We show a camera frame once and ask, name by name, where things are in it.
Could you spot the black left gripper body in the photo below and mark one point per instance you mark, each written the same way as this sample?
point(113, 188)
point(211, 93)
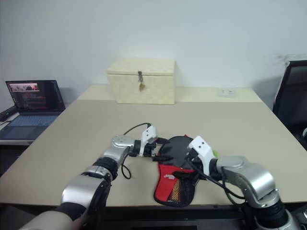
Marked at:
point(149, 151)

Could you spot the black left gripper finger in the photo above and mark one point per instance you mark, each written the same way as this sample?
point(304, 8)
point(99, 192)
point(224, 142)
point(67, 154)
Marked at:
point(161, 158)
point(163, 141)

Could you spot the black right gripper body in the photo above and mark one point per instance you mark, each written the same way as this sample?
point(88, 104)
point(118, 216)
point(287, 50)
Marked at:
point(196, 167)

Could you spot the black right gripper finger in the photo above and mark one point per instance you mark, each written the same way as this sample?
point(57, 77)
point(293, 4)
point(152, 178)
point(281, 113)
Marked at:
point(183, 175)

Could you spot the red and black pouch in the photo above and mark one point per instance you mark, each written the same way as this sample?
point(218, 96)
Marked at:
point(165, 189)

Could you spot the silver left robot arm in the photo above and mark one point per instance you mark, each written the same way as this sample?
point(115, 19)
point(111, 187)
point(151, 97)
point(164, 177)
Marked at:
point(76, 189)

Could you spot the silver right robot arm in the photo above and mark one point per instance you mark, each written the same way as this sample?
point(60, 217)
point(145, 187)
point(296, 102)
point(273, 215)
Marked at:
point(254, 175)

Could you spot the small green object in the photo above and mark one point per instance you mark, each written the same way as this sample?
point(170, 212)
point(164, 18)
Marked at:
point(215, 153)

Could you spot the cream woven storage box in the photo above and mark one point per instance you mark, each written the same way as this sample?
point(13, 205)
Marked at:
point(144, 93)

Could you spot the brass padlock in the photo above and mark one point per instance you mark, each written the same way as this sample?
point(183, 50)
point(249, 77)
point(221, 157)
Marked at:
point(142, 86)

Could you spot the grey metal box hasp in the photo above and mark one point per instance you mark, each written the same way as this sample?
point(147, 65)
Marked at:
point(139, 75)

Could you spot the white power socket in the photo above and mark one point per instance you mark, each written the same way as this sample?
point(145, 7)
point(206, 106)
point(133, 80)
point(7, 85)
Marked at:
point(226, 92)

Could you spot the black office chair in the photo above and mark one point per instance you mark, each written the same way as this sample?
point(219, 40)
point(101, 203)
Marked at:
point(290, 105)

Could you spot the open blue laptop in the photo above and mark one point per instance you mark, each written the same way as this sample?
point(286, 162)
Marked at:
point(31, 119)

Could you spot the black device with green light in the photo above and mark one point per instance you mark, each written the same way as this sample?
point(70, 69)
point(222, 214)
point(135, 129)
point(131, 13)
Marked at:
point(7, 113)

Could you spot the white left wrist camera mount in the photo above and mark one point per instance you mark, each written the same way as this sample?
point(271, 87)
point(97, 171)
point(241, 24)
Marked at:
point(148, 133)

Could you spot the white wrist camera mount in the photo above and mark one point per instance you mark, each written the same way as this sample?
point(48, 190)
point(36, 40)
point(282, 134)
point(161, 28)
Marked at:
point(148, 133)
point(201, 146)

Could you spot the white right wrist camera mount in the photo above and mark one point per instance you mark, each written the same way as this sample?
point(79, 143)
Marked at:
point(201, 146)

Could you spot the black table frame bar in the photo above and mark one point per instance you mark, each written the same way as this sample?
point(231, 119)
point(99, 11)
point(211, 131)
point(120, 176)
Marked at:
point(168, 213)

